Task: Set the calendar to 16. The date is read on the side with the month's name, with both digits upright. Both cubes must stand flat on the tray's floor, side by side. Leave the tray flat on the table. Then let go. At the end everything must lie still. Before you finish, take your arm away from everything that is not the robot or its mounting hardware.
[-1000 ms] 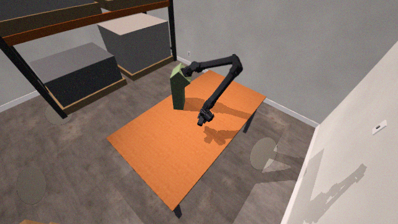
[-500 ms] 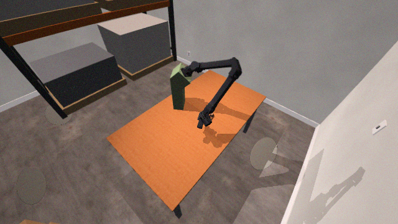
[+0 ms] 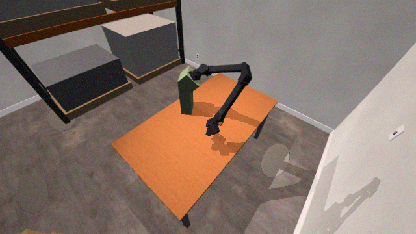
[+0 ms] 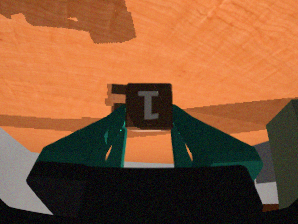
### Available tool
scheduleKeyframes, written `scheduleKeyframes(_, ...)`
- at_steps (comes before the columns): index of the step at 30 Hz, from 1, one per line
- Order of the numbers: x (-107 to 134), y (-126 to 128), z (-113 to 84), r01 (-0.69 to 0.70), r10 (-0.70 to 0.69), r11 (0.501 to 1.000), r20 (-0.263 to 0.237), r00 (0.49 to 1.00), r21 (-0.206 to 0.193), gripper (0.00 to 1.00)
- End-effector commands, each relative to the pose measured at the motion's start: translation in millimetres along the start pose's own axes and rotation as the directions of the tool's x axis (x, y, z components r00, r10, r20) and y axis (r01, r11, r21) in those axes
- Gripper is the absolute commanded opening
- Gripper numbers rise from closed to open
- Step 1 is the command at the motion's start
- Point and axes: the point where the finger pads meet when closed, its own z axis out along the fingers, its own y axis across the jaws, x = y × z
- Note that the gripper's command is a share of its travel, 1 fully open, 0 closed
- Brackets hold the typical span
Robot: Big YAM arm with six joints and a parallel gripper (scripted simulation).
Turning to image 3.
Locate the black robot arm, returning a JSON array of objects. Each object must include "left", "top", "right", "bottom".
[{"left": 189, "top": 62, "right": 252, "bottom": 137}]

